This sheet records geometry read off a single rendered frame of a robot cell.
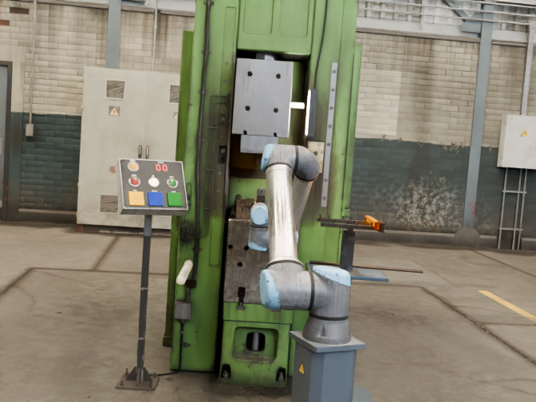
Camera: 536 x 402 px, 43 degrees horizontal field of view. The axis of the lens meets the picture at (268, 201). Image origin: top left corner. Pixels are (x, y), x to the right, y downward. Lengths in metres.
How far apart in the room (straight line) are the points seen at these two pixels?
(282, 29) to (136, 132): 5.30
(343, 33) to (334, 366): 1.95
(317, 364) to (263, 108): 1.56
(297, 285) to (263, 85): 1.43
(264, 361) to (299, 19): 1.87
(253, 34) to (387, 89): 6.25
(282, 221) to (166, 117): 6.33
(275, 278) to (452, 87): 7.95
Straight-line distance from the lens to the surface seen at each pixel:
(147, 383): 3.86
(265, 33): 3.88
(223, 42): 3.87
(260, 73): 3.70
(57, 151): 9.77
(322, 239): 3.89
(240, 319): 3.76
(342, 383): 2.72
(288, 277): 2.60
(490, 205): 10.58
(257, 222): 3.31
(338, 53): 3.89
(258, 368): 3.84
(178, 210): 3.56
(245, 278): 3.70
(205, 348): 4.02
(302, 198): 3.10
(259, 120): 3.69
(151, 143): 8.96
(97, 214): 9.10
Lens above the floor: 1.35
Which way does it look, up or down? 5 degrees down
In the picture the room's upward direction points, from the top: 4 degrees clockwise
